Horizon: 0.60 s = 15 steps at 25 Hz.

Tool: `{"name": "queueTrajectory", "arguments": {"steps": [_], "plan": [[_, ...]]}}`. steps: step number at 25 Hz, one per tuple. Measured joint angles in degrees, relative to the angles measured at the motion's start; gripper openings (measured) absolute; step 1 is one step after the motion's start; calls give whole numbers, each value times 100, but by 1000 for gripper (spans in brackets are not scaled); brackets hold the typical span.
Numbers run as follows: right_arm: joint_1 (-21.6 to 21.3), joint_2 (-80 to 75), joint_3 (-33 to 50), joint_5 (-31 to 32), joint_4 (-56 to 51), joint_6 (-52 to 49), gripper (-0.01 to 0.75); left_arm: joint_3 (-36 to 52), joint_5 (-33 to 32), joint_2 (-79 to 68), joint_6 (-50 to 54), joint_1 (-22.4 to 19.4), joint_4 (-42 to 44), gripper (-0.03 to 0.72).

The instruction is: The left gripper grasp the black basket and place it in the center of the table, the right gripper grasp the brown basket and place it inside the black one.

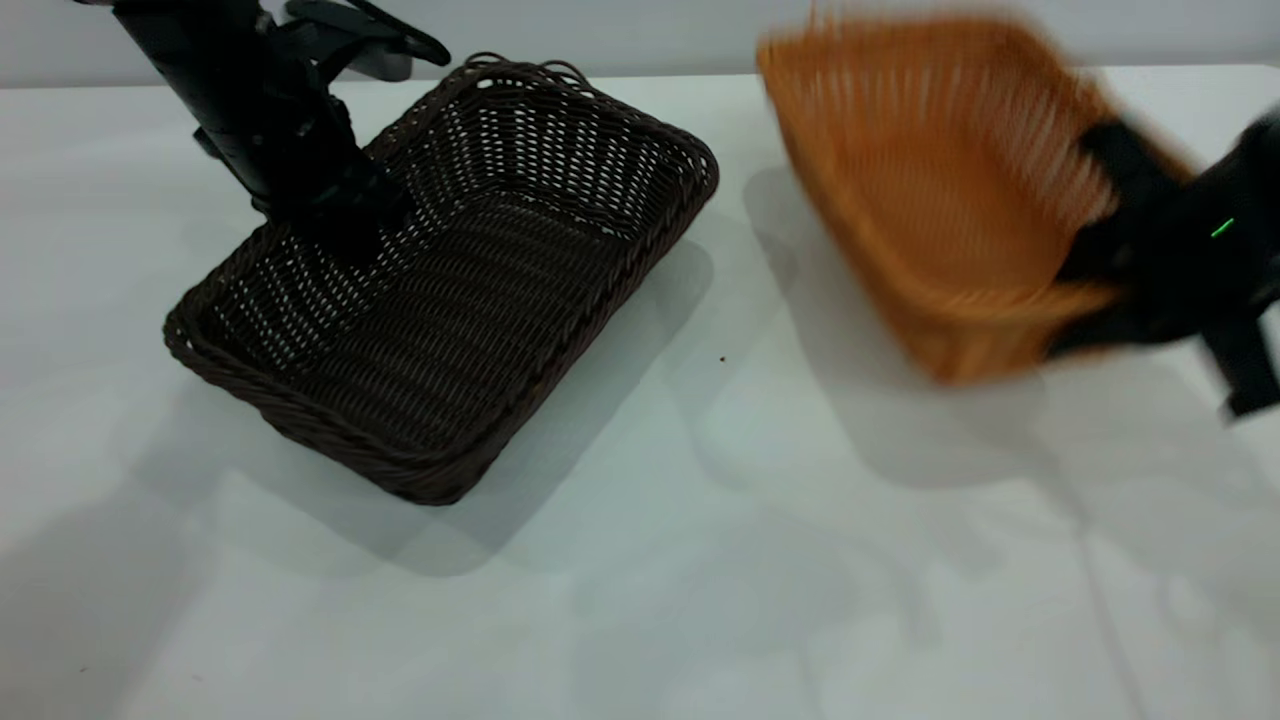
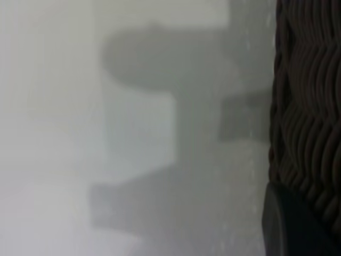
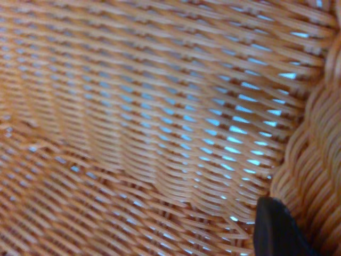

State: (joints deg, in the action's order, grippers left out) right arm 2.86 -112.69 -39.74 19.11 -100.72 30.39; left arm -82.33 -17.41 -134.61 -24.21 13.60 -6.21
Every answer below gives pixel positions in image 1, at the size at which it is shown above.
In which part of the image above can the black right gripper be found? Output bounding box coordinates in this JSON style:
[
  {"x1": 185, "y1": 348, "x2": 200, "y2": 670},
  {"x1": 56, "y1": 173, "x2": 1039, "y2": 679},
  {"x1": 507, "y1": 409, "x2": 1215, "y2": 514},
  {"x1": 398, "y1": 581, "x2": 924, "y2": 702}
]
[{"x1": 1045, "y1": 108, "x2": 1280, "y2": 363}]

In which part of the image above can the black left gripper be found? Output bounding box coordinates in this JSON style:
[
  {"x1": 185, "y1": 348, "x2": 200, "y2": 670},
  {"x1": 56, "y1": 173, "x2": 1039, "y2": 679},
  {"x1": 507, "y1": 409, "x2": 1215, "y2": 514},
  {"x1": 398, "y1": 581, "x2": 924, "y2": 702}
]
[{"x1": 110, "y1": 0, "x2": 413, "y2": 269}]

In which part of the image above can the black wicker basket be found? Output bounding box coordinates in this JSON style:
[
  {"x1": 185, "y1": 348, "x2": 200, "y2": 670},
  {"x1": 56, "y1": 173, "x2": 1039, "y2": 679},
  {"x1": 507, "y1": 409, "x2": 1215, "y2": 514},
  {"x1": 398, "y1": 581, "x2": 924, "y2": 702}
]
[{"x1": 163, "y1": 52, "x2": 720, "y2": 507}]

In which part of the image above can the orange wicker basket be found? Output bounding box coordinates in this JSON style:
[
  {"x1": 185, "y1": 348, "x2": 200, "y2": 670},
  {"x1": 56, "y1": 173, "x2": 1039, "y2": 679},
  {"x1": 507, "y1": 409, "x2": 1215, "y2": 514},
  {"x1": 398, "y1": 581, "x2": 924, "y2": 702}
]
[{"x1": 756, "y1": 10, "x2": 1196, "y2": 386}]

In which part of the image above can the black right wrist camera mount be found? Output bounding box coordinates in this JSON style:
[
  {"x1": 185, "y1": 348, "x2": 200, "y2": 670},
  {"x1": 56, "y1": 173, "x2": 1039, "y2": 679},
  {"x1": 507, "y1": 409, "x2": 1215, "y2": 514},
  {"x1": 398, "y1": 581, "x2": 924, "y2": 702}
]
[{"x1": 1200, "y1": 318, "x2": 1280, "y2": 419}]

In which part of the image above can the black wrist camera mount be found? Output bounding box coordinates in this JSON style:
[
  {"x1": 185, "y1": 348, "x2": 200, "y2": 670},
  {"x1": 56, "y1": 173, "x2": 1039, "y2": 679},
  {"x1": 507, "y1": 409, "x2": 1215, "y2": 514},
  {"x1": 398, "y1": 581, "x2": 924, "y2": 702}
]
[
  {"x1": 1200, "y1": 318, "x2": 1280, "y2": 419},
  {"x1": 270, "y1": 0, "x2": 452, "y2": 84}
]

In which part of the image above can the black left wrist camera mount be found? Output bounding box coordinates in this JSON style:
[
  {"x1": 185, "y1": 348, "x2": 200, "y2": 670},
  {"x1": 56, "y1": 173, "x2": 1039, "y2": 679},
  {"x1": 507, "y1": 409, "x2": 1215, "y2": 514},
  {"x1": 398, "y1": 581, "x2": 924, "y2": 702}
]
[{"x1": 270, "y1": 0, "x2": 452, "y2": 84}]

